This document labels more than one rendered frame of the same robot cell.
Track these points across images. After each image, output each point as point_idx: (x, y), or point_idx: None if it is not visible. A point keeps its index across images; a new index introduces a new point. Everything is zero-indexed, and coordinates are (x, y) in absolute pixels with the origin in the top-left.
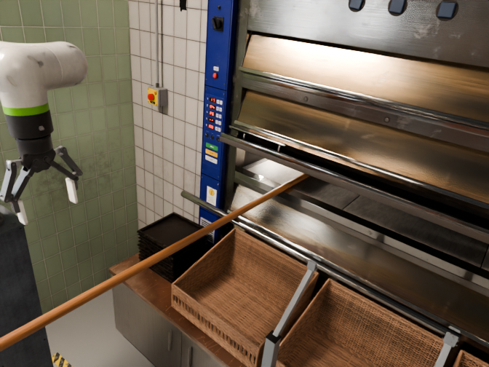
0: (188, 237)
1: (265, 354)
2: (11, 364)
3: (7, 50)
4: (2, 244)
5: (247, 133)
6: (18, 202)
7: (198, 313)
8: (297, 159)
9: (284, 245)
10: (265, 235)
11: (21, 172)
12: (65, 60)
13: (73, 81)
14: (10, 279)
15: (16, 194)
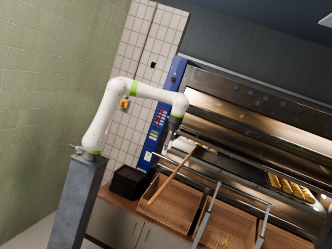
0: (177, 170)
1: (204, 219)
2: (77, 235)
3: (185, 97)
4: (102, 167)
5: (182, 128)
6: (167, 146)
7: (156, 211)
8: (207, 142)
9: (206, 176)
10: (198, 172)
11: None
12: None
13: None
14: (96, 186)
15: (168, 143)
